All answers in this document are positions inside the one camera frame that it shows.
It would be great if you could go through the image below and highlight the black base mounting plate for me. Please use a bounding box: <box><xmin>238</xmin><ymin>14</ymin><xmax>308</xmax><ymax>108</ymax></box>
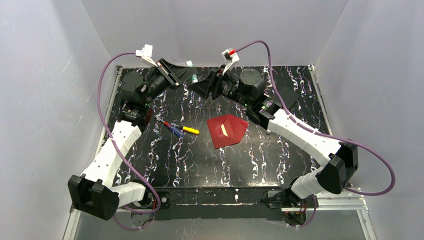
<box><xmin>120</xmin><ymin>186</ymin><xmax>320</xmax><ymax>222</ymax></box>

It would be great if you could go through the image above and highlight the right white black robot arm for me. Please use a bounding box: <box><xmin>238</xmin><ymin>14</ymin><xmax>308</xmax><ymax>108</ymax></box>
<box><xmin>188</xmin><ymin>69</ymin><xmax>358</xmax><ymax>200</ymax></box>

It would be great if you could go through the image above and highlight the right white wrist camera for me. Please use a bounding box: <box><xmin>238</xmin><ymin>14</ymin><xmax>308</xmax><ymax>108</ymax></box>
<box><xmin>221</xmin><ymin>48</ymin><xmax>240</xmax><ymax>74</ymax></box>

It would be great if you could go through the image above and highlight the beige letter paper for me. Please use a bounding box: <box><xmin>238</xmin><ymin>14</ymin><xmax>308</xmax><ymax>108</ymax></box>
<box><xmin>220</xmin><ymin>124</ymin><xmax>228</xmax><ymax>137</ymax></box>

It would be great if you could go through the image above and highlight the black flat plate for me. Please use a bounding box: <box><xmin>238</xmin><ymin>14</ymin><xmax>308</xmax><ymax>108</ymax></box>
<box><xmin>278</xmin><ymin>86</ymin><xmax>301</xmax><ymax>109</ymax></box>

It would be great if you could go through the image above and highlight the aluminium frame rail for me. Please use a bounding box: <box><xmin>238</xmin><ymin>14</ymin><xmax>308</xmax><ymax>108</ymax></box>
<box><xmin>63</xmin><ymin>193</ymin><xmax>376</xmax><ymax>240</ymax></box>

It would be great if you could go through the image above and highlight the yellow handled screwdriver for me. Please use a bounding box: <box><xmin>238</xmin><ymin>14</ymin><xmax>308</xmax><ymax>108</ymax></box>
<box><xmin>171</xmin><ymin>123</ymin><xmax>200</xmax><ymax>135</ymax></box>

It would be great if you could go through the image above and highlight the green white glue stick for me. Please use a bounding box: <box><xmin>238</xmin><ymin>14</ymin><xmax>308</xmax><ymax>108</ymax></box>
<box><xmin>186</xmin><ymin>60</ymin><xmax>199</xmax><ymax>84</ymax></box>

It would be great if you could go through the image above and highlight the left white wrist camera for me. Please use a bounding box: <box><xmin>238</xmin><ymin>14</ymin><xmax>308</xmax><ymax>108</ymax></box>
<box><xmin>135</xmin><ymin>44</ymin><xmax>157</xmax><ymax>67</ymax></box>

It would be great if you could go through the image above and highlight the red envelope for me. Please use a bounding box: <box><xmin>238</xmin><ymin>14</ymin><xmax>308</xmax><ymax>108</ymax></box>
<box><xmin>206</xmin><ymin>114</ymin><xmax>249</xmax><ymax>149</ymax></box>

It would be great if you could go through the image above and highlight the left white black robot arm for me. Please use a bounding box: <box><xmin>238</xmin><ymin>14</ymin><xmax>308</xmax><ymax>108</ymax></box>
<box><xmin>67</xmin><ymin>58</ymin><xmax>197</xmax><ymax>220</ymax></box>

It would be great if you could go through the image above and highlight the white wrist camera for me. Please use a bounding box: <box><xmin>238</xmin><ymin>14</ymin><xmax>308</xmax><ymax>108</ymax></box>
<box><xmin>221</xmin><ymin>48</ymin><xmax>240</xmax><ymax>74</ymax></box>
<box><xmin>135</xmin><ymin>44</ymin><xmax>157</xmax><ymax>67</ymax></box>

